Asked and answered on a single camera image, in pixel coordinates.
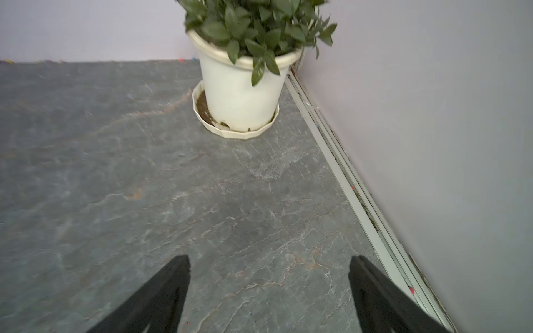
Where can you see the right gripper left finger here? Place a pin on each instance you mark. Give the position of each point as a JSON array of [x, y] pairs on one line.
[[155, 307]]

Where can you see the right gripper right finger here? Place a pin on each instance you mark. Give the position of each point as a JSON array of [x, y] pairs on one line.
[[381, 306]]

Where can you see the large potted plant white pot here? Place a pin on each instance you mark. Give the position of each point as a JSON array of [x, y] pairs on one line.
[[245, 50]]

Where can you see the aluminium frame rails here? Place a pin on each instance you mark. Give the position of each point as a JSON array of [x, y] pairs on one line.
[[399, 266]]

